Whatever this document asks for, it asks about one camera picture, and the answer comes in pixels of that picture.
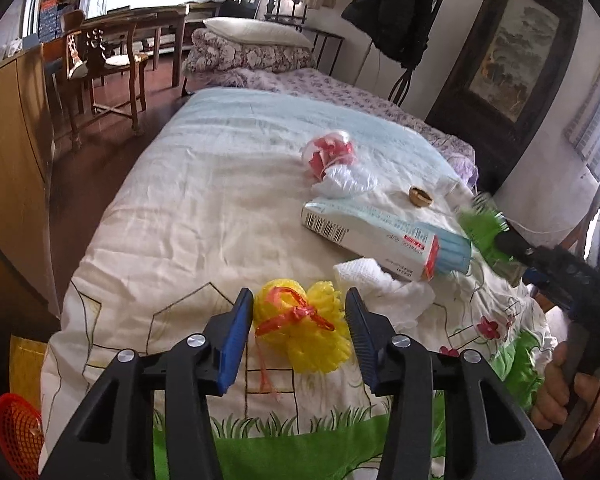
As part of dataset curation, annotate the wooden table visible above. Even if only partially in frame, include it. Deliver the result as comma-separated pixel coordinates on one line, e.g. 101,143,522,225
82,4,191,88

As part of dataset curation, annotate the folded floral quilt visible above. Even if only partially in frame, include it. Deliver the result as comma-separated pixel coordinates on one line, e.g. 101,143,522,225
185,27,317,73

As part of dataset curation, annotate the white and blue toothpaste box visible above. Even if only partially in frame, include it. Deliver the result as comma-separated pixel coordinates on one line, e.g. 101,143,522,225
300,199,473,281

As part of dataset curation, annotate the yellow mesh bag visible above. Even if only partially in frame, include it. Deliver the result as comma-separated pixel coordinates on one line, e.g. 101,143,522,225
252,280,352,403

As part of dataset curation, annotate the red and white plastic bag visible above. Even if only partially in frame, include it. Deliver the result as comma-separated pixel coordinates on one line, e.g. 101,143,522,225
301,130,356,181

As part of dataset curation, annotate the dark metal coat rack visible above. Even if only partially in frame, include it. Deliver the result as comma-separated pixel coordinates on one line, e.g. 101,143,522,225
387,57,417,108

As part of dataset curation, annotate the white pillow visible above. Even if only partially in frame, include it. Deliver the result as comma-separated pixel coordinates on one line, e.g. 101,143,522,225
202,16,313,48

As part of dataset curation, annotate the shelf with boxes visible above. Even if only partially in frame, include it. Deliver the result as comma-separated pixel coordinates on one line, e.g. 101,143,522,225
30,0,88,43

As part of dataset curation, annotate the pale slatted wall panel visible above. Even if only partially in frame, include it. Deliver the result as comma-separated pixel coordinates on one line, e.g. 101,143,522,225
564,52,600,181

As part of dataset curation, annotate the white tissue paper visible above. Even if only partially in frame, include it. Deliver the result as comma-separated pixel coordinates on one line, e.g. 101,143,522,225
332,257,436,331

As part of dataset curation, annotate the person's right hand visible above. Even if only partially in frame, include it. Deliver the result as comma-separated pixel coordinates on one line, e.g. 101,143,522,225
530,345,600,433

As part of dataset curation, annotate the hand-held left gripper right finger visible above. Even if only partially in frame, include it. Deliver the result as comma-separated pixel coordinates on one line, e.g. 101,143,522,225
345,287,563,480

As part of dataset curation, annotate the carved wooden chair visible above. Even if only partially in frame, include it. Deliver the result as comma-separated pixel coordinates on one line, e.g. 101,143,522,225
45,10,151,148

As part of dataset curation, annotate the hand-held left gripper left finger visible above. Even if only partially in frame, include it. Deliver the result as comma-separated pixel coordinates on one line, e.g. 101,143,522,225
39,287,255,480

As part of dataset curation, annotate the green plastic packaging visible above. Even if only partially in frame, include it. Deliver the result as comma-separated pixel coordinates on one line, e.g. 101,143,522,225
457,194,518,268

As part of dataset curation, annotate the dark framed painting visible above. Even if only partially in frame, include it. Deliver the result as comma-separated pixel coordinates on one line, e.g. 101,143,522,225
425,0,583,161

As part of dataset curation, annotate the white cable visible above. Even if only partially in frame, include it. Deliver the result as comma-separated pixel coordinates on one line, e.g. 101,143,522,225
505,217,586,236

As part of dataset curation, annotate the red mesh wastebasket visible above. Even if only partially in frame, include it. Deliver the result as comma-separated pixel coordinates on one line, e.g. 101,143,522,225
0,392,46,480

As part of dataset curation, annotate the black jacket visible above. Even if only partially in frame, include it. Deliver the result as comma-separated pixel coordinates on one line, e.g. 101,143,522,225
341,0,435,66

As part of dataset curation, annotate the wooden cabinet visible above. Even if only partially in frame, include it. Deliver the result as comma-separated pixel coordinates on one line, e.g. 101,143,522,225
0,42,63,321

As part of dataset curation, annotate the black metal side table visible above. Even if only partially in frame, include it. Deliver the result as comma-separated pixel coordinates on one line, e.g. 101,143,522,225
305,27,346,73

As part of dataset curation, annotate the purple floral bedsheet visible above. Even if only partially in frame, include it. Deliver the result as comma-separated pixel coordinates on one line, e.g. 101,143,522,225
225,67,481,186

